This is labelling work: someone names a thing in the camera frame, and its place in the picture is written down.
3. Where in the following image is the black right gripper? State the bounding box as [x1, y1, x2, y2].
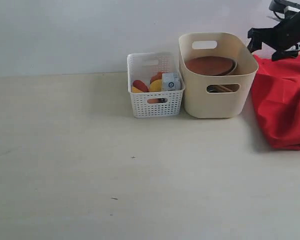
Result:
[247, 6, 300, 62]

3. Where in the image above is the pale green bowl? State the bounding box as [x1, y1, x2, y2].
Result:
[225, 57, 238, 76]

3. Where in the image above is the red scalloped table cloth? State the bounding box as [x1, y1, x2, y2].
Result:
[250, 55, 300, 151]

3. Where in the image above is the brown oval plate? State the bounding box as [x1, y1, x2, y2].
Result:
[185, 56, 233, 76]

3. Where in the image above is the white blue milk carton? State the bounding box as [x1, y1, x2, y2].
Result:
[161, 72, 182, 92]

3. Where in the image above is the orange fried nugget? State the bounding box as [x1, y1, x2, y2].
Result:
[150, 71, 163, 83]

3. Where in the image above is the yellow round fruit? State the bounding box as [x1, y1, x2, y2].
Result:
[148, 79, 162, 92]

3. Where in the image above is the red sausage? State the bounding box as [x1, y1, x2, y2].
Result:
[132, 80, 149, 93]

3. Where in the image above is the orange cheese wedge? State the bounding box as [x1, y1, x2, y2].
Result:
[131, 86, 143, 93]

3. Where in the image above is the cream plastic bin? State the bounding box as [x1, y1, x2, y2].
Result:
[178, 32, 259, 119]

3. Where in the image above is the white woven plastic basket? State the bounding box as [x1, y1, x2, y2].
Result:
[127, 52, 185, 118]

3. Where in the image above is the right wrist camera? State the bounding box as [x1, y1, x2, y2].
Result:
[268, 0, 300, 14]

